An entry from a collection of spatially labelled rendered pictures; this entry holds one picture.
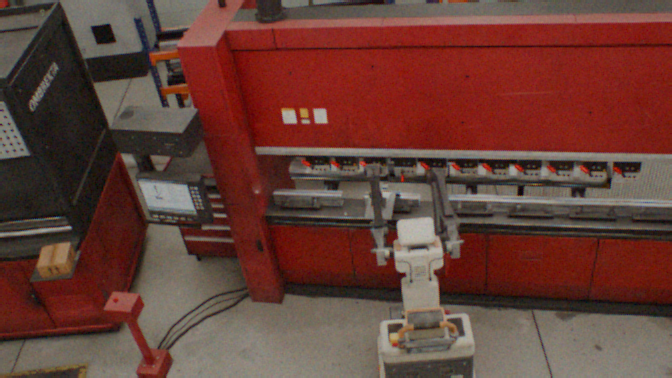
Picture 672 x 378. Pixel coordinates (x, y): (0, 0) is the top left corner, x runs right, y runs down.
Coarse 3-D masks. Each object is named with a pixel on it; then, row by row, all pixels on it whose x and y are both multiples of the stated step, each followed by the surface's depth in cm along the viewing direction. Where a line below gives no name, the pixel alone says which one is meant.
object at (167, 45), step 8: (360, 0) 611; (368, 0) 610; (376, 0) 608; (160, 32) 612; (168, 32) 611; (176, 32) 610; (184, 32) 607; (160, 40) 609; (168, 40) 604; (176, 40) 600; (160, 48) 595; (168, 48) 595; (176, 48) 595
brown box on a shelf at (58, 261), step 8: (48, 248) 460; (56, 248) 459; (64, 248) 458; (72, 248) 465; (40, 256) 455; (48, 256) 454; (56, 256) 453; (64, 256) 452; (72, 256) 462; (40, 264) 449; (48, 264) 448; (56, 264) 448; (64, 264) 450; (72, 264) 460; (40, 272) 451; (48, 272) 451; (56, 272) 452; (64, 272) 453; (72, 272) 455; (32, 280) 454; (40, 280) 453; (48, 280) 452; (56, 280) 453
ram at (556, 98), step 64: (256, 64) 426; (320, 64) 417; (384, 64) 409; (448, 64) 401; (512, 64) 393; (576, 64) 385; (640, 64) 378; (256, 128) 459; (320, 128) 449; (384, 128) 439; (448, 128) 430; (512, 128) 421; (576, 128) 413; (640, 128) 404
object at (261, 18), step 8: (256, 0) 407; (264, 0) 403; (272, 0) 404; (280, 0) 409; (312, 0) 421; (264, 8) 406; (272, 8) 407; (280, 8) 411; (256, 16) 413; (264, 16) 410; (272, 16) 408; (280, 16) 410
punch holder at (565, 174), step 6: (552, 162) 432; (558, 162) 431; (564, 162) 430; (570, 162) 429; (558, 168) 434; (564, 168) 433; (570, 168) 432; (552, 174) 437; (564, 174) 436; (570, 174) 435; (552, 180) 440; (558, 180) 439; (564, 180) 439; (570, 180) 438
